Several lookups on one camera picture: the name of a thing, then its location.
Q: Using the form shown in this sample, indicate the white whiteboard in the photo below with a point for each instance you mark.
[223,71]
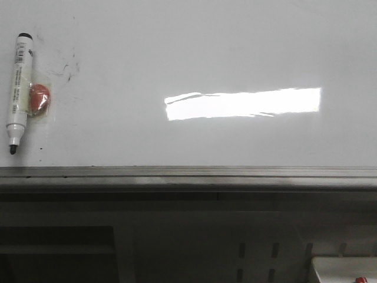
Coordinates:
[197,83]

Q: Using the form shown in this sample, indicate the grey aluminium whiteboard tray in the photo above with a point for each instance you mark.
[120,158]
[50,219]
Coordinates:
[155,180]

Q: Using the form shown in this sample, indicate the small red object in bin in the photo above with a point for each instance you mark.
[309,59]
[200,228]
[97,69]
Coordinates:
[361,280]

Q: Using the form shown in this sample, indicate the white slotted metal panel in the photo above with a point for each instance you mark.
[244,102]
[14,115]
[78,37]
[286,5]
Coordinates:
[199,246]

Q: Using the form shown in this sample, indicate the white plastic bin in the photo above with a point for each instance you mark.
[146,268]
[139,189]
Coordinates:
[342,269]

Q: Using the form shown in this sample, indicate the white whiteboard marker pen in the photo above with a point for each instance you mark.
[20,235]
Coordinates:
[20,88]

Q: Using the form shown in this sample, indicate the red magnet taped to marker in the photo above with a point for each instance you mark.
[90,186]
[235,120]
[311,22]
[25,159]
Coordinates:
[39,98]

